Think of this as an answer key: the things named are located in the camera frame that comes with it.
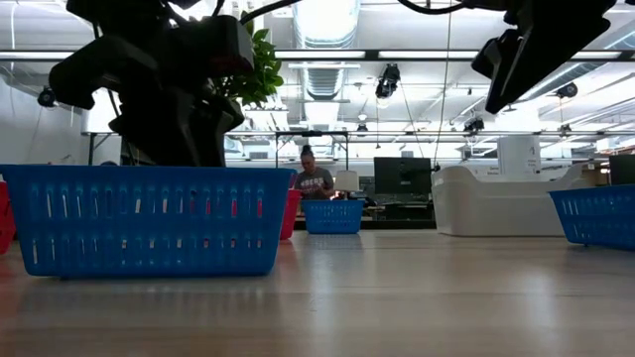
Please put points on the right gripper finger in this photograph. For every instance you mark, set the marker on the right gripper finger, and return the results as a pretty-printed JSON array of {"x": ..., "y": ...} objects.
[
  {"x": 536, "y": 64},
  {"x": 488, "y": 57}
]

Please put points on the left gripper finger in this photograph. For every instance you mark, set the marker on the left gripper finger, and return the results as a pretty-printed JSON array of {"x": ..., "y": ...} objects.
[
  {"x": 164, "y": 134},
  {"x": 218, "y": 134}
]

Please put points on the blue plastic slotted basket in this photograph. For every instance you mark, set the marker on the blue plastic slotted basket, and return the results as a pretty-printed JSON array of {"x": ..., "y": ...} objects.
[
  {"x": 149, "y": 225},
  {"x": 332, "y": 218},
  {"x": 600, "y": 218}
]

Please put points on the white plastic bin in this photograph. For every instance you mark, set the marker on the white plastic bin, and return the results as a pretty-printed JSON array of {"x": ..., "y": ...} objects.
[{"x": 496, "y": 213}]

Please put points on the black-framed background table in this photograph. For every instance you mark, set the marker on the black-framed background table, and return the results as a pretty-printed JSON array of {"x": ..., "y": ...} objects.
[
  {"x": 99, "y": 134},
  {"x": 312, "y": 133}
]

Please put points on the long ceiling light panel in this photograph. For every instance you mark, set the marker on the long ceiling light panel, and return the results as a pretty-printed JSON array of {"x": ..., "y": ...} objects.
[
  {"x": 426, "y": 54},
  {"x": 320, "y": 54}
]

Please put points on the green leafy plant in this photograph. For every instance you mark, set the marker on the green leafy plant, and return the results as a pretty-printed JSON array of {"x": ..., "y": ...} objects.
[{"x": 263, "y": 74}]

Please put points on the white sign box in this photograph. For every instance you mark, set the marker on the white sign box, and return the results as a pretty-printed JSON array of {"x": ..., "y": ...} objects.
[{"x": 518, "y": 154}]

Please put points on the black hanging spotlight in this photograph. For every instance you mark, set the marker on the black hanging spotlight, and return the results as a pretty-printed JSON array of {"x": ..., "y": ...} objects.
[{"x": 388, "y": 79}]

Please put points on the person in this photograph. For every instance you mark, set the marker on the person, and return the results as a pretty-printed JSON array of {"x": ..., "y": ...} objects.
[{"x": 314, "y": 183}]

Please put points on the white lampshade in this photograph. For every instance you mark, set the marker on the white lampshade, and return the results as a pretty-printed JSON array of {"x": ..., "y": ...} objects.
[{"x": 345, "y": 181}]

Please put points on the black computer monitor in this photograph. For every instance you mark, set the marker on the black computer monitor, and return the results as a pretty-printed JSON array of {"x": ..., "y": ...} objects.
[
  {"x": 622, "y": 169},
  {"x": 402, "y": 176}
]

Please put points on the black ceiling camera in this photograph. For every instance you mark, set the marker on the black ceiling camera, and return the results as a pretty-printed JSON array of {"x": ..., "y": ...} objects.
[
  {"x": 566, "y": 90},
  {"x": 46, "y": 96},
  {"x": 473, "y": 124}
]

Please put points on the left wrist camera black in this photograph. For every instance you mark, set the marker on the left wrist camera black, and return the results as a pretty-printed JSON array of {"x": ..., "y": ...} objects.
[{"x": 223, "y": 44}]

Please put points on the silver ventilation duct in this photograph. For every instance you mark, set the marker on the silver ventilation duct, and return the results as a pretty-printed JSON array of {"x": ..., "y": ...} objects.
[{"x": 325, "y": 25}]

